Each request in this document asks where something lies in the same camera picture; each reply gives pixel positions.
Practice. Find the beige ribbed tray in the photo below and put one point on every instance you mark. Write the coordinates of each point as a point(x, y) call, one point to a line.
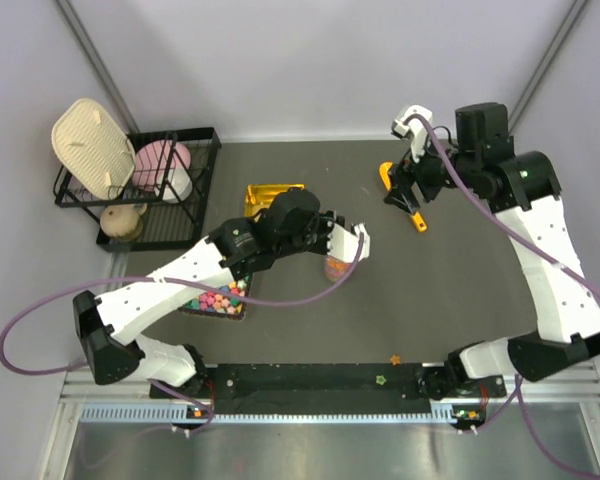
point(94, 149)

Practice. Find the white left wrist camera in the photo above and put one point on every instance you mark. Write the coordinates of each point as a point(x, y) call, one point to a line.
point(344, 244)

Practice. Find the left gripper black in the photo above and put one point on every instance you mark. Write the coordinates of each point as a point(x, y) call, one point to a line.
point(325, 235)

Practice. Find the white cup in rack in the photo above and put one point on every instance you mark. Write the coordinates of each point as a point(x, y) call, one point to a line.
point(173, 186)

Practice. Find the grey slotted cable duct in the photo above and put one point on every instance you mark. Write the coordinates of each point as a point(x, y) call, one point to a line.
point(184, 414)

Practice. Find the beige round bowl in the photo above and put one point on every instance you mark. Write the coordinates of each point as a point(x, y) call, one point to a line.
point(123, 222)

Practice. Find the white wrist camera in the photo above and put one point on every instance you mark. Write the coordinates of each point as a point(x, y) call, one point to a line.
point(412, 131)
point(344, 244)

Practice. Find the orange plastic scoop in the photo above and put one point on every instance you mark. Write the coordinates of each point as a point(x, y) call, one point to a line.
point(417, 220)

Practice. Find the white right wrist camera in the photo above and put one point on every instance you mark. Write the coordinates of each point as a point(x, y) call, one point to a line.
point(412, 131)

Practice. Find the green tin translucent star candies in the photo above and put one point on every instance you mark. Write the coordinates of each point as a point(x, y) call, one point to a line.
point(260, 196)

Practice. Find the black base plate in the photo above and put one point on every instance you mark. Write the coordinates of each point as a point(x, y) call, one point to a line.
point(335, 388)

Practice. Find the pink bowl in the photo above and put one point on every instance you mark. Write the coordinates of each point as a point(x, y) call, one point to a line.
point(152, 160)

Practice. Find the tin with opaque star candies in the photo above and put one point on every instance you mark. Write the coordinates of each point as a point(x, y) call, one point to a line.
point(226, 305)

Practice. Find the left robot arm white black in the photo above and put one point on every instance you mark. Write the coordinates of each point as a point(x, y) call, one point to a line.
point(111, 326)

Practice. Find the black wire dish rack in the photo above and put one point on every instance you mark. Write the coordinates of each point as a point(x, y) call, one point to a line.
point(166, 226)

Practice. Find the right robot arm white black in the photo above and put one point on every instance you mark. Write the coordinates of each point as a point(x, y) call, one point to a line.
point(521, 195)

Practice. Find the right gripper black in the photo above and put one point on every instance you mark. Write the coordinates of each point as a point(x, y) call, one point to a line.
point(408, 181)

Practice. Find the aluminium frame rail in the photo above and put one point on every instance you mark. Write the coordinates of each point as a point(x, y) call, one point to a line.
point(417, 306)

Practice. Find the clear plastic cup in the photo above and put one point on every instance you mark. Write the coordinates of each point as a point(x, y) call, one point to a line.
point(336, 269)

